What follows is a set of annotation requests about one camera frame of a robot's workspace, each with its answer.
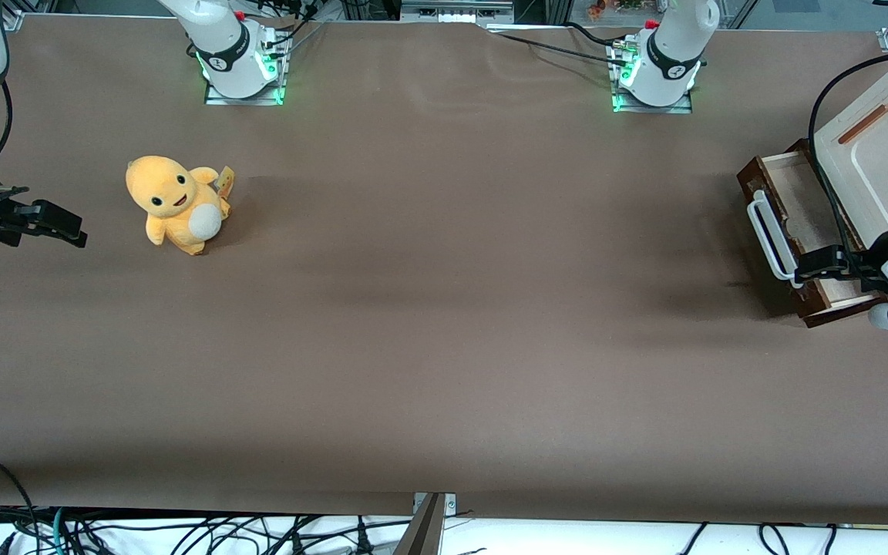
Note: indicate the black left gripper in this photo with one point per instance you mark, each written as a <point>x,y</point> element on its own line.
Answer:
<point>873,260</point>

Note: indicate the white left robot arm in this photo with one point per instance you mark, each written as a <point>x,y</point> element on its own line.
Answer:
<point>671,54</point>

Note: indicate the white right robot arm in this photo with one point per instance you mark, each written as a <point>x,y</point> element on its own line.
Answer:
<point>228,46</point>

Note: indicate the yellow plush toy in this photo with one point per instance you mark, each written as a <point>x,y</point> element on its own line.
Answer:
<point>174,200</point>

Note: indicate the silver metal rack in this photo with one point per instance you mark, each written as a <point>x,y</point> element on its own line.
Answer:
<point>455,11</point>

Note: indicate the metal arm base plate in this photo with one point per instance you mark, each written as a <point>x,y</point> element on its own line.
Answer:
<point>216,99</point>
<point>625,106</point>

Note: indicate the silver metal bracket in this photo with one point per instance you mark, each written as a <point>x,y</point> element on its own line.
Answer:
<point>448,505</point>

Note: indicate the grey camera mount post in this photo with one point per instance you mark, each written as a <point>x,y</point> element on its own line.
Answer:
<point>425,532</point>

